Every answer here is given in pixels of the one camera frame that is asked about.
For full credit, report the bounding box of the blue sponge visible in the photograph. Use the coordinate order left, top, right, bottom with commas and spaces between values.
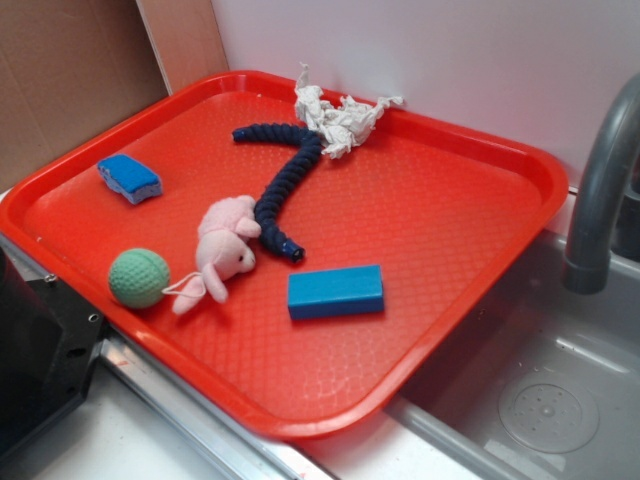
97, 154, 163, 205

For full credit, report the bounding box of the pink plush toy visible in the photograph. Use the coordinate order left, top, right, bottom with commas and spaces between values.
163, 195, 262, 315

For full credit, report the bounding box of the green textured ball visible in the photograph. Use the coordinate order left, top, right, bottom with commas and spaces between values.
108, 248, 170, 309

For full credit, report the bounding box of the grey plastic sink basin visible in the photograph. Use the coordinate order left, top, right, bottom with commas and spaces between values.
387, 232, 639, 479

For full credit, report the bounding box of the red plastic tray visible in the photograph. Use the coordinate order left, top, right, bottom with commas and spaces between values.
1, 72, 568, 440

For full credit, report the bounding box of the brown cardboard panel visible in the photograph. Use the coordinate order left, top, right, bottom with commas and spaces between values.
1, 1, 228, 190

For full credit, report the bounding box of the blue rectangular block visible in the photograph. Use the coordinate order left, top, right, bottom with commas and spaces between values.
287, 265, 385, 320

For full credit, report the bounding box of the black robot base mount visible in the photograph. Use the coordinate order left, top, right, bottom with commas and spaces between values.
1, 253, 104, 460

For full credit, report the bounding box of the grey plastic faucet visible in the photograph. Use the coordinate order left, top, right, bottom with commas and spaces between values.
562, 75, 639, 295

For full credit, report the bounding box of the dark blue braided rope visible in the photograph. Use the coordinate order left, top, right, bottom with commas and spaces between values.
231, 122, 324, 263

